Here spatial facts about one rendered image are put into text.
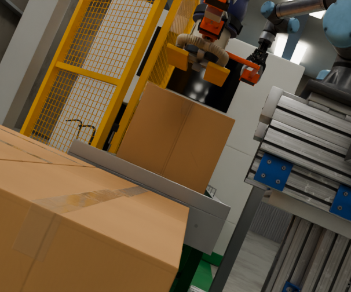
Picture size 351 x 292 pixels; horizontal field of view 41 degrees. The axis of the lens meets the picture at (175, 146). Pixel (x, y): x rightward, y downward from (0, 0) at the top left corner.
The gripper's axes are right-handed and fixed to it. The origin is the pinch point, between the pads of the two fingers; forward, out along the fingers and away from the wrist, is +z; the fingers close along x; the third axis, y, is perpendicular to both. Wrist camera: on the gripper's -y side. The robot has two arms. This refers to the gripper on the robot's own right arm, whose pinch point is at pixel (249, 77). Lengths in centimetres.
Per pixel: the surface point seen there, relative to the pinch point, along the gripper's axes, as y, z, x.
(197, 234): 53, 80, 2
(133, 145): 47, 58, -37
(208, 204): 53, 67, 1
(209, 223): 53, 74, 5
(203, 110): 47, 32, -16
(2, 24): -793, -82, -482
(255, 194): -1, 54, 28
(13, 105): -25, 64, -114
